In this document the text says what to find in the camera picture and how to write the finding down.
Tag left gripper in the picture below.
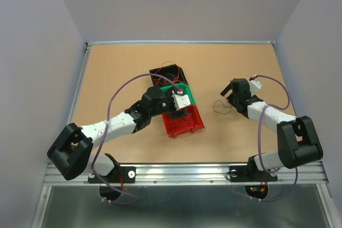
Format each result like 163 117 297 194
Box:
149 85 186 120

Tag wire bundle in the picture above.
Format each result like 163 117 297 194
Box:
213 98 232 115

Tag red plastic bin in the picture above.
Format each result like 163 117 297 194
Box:
162 105 205 138

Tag orange separated wire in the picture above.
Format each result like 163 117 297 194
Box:
151 61 185 86

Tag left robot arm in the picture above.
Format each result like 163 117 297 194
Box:
47 87 191 182

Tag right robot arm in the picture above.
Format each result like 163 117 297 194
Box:
220 75 323 183

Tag green plastic bin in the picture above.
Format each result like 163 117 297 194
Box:
160 83 196 105

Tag black plastic bin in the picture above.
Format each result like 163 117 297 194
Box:
149 64 188 87

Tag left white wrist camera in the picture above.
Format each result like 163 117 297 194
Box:
172 90 191 111

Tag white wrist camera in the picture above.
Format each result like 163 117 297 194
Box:
172 90 191 111
248 77 262 97

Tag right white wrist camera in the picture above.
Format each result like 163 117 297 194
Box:
248 77 262 97

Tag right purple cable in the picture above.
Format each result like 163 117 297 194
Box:
232 75 299 202

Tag purple cable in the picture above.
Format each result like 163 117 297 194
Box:
232 75 299 202
90 74 185 206

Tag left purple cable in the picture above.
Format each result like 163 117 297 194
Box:
90 74 185 206

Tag aluminium front rail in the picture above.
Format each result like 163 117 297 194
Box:
43 162 328 187

